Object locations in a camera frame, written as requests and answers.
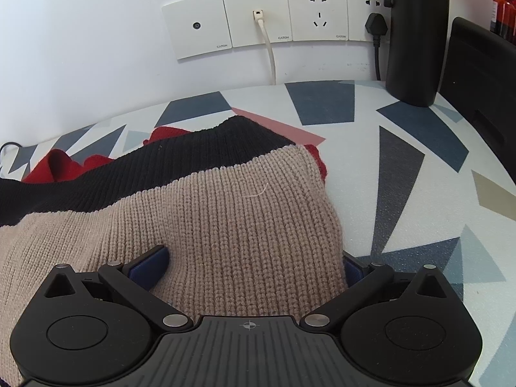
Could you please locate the black water bottle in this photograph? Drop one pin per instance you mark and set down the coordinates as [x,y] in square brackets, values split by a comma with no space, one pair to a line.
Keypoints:
[418,36]

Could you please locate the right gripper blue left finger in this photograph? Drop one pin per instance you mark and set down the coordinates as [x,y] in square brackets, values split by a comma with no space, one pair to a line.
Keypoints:
[148,269]

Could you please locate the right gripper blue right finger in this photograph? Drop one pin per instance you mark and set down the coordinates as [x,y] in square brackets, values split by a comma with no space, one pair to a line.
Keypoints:
[354,269]

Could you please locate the white wall socket panel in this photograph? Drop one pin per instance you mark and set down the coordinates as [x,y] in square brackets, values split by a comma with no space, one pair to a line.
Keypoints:
[198,27]

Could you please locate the red black beige knit sweater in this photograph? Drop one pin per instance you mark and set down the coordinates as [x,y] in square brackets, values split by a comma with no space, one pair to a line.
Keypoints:
[243,212]

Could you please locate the black cabinet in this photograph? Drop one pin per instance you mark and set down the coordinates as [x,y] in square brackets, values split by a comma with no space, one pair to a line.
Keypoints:
[479,82]

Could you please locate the geometric pattern tablecloth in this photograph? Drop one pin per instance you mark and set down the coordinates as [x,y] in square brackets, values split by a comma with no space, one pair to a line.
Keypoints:
[420,198]

